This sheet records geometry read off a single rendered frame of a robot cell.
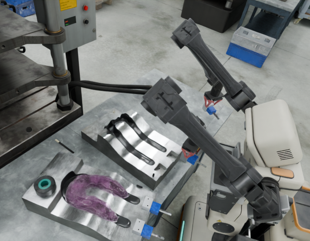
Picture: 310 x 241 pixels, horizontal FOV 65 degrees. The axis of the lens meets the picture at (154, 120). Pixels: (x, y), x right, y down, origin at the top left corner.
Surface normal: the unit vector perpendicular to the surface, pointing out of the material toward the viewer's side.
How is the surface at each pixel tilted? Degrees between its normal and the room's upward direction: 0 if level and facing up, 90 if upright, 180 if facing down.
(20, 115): 0
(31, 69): 0
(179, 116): 68
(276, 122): 42
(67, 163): 0
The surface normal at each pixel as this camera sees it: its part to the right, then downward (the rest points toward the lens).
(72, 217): -0.12, -0.77
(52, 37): 0.29, 0.70
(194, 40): 0.09, 0.39
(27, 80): 0.14, -0.70
